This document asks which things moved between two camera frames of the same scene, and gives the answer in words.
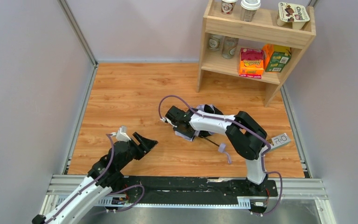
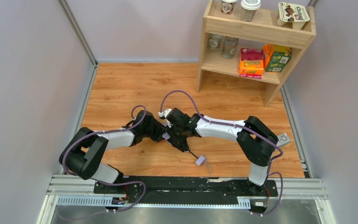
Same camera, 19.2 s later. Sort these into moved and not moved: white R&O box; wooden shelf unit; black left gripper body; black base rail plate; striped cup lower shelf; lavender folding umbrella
Moved: black left gripper body; lavender folding umbrella
Not moved: striped cup lower shelf; wooden shelf unit; black base rail plate; white R&O box
